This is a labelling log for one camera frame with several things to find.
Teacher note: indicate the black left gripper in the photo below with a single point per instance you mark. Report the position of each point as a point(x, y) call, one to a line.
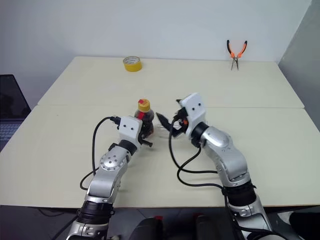
point(146, 143)

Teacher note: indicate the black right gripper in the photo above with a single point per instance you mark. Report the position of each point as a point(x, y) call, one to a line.
point(180, 116)

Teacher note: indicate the plastic bottle with dark drink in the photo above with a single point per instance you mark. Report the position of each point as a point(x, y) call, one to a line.
point(143, 106)

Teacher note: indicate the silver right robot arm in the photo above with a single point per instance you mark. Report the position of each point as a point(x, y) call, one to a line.
point(225, 155)

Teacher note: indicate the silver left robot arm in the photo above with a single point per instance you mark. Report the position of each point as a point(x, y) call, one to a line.
point(110, 162)

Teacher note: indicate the yellow tape roll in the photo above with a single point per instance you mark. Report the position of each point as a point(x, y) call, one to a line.
point(132, 67)

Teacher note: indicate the orange black needle-nose pliers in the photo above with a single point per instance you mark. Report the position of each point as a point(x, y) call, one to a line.
point(234, 56)

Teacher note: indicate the dark rounded shape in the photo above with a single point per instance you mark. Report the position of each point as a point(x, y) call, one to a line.
point(147, 228)

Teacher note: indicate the dark laptop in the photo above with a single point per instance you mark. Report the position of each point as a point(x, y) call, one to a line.
point(12, 100)

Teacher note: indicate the black object under table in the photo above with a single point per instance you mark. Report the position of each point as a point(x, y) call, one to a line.
point(305, 218)

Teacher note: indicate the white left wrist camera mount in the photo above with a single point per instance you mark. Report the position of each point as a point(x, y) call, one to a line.
point(128, 126)

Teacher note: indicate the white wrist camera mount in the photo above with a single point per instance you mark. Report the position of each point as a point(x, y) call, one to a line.
point(128, 126)
point(195, 110)

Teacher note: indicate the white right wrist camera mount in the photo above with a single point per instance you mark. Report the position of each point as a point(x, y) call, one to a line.
point(195, 110)

